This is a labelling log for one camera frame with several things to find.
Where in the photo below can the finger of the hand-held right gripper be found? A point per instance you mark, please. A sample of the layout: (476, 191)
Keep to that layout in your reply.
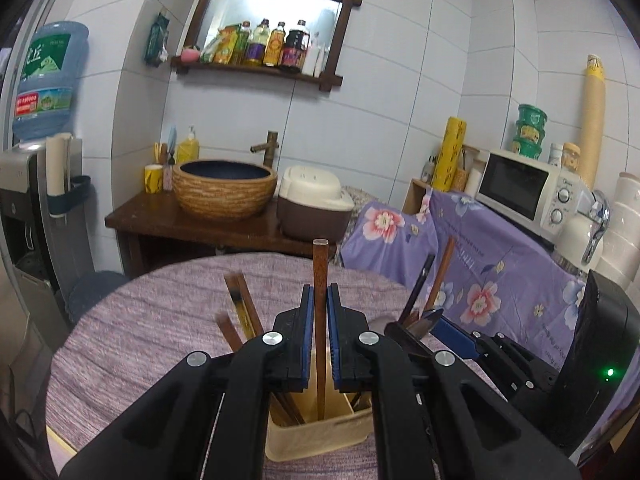
(455, 337)
(405, 337)

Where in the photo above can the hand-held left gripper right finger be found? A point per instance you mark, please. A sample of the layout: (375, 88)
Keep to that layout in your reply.
(334, 340)

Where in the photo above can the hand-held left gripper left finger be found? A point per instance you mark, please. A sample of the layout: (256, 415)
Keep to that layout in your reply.
(307, 340)

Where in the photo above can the silver metal spoon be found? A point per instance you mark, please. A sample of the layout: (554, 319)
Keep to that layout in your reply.
(422, 280)

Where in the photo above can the cream perforated utensil holder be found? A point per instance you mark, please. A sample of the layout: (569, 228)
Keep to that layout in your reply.
(320, 430)

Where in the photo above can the purple floral cloth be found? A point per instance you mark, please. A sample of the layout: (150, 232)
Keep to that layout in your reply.
(480, 260)

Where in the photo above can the white electric kettle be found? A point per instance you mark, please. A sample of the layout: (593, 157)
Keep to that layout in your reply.
(580, 235)

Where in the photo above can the stack of white bowls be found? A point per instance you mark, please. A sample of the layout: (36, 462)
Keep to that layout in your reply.
(622, 230)

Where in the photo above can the brown and cream rice cooker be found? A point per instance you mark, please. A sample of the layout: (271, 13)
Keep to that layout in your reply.
(312, 205)

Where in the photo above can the light wooden box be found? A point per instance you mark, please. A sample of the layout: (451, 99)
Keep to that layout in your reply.
(415, 195)

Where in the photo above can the white paper roll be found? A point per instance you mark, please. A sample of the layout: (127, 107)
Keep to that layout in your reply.
(473, 182)

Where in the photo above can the white microwave oven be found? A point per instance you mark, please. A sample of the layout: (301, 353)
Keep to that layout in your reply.
(520, 187)

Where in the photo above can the woven basket wash basin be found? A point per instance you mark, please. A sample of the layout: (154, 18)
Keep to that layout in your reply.
(225, 192)

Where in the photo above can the yellow wrap roll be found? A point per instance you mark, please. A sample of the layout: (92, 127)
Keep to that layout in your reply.
(450, 155)

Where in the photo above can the brown lidded jar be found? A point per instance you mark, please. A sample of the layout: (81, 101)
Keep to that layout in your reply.
(571, 156)

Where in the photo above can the bamboo style faucet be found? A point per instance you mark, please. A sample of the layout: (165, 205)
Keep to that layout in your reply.
(267, 147)

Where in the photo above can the white tin can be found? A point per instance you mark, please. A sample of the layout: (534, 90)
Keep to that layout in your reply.
(556, 154)

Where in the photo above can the patterned toothbrush cup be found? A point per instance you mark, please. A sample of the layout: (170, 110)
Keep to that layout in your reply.
(168, 177)

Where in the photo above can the stack of green bowls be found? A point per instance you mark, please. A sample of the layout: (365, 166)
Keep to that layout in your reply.
(530, 132)

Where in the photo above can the yellow cup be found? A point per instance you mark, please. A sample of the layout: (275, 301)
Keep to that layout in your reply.
(154, 178)

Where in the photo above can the yellow soap pump bottle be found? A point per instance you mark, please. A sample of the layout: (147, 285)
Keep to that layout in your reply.
(188, 147)

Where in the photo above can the white plastic bottle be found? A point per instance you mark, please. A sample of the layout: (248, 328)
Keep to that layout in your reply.
(314, 57)

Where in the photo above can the grey water dispenser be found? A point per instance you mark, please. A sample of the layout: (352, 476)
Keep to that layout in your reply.
(35, 240)

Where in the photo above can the dark soy sauce bottle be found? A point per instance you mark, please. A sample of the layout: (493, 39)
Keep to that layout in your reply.
(294, 47)

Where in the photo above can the yellow label sauce bottle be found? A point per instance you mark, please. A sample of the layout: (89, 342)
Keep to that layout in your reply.
(274, 47)

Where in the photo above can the purple label oil bottle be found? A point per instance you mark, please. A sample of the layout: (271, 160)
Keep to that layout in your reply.
(257, 45)

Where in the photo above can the green glass bottle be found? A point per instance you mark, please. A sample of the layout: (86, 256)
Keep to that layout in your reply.
(242, 42)

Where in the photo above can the yellow snack packet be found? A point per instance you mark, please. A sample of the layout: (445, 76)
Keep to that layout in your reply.
(220, 47)

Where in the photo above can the pink round sponge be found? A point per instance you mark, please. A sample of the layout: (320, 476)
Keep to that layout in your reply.
(190, 55)

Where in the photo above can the green hanging packet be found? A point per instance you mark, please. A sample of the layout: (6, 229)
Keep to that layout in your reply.
(157, 40)

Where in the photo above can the dark wooden framed mirror shelf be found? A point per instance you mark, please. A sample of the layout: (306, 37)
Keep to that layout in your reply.
(200, 15)

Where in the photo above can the blue water jug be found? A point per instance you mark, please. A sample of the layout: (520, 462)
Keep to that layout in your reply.
(47, 80)

